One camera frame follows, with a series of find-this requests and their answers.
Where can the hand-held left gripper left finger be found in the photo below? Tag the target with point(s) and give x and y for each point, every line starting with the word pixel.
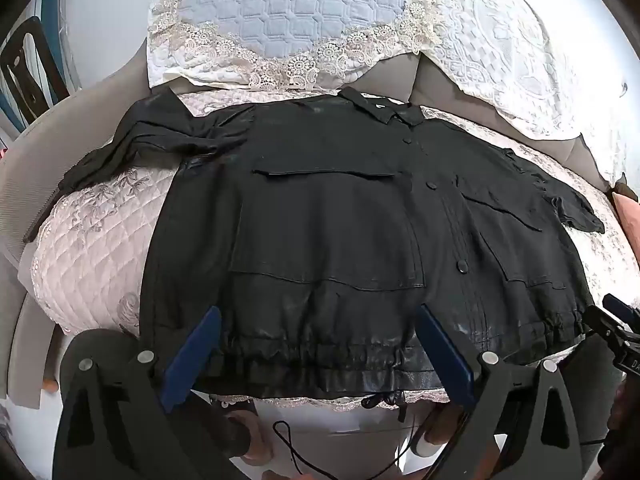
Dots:
pixel 196 347

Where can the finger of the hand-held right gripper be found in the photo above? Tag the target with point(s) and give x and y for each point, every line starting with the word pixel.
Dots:
pixel 602 322
pixel 620 306

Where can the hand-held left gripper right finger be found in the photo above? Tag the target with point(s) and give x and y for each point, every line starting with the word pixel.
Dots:
pixel 445 352

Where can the black jacket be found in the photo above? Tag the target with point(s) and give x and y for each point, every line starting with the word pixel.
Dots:
pixel 325 235

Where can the person's dark grey trousers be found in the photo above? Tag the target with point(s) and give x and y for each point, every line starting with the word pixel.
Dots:
pixel 587 400

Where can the pink cushion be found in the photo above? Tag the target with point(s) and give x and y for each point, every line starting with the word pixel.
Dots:
pixel 627 212

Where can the pink quilted sofa cover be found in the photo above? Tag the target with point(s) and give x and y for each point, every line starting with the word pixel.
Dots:
pixel 95 265

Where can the white lace cover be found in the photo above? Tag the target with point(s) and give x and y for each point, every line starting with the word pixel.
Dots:
pixel 525 60

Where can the grey sofa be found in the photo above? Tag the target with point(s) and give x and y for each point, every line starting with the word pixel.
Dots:
pixel 440 82

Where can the black chair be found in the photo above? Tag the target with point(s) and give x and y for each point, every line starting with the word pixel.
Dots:
pixel 30 85

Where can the blue striped white panel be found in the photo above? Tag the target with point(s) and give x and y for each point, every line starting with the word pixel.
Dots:
pixel 52 35

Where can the blue quilted lace-trimmed cover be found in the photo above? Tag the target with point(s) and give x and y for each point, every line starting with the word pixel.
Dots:
pixel 300 10

